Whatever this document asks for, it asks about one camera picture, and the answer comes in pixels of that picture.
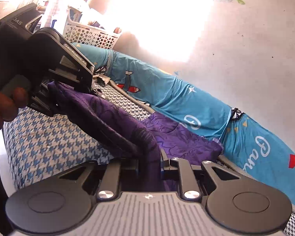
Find white laundry basket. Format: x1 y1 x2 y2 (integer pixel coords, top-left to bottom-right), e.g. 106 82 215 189
63 5 121 50

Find blue printed bedsheet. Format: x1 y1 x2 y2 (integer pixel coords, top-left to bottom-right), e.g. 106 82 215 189
71 42 295 210

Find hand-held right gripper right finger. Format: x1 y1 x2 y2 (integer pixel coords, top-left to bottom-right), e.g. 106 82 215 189
160 149 244 201

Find purple floral dress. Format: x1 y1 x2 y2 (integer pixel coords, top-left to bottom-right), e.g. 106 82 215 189
47 82 224 193

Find person's left hand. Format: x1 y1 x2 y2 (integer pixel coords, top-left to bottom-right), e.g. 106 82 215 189
0 55 29 136

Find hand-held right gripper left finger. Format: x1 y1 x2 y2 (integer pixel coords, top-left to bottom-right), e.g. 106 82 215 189
58 157 140 201

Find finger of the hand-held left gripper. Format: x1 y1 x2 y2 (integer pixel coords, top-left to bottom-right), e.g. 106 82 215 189
27 79 68 118
47 28 99 96

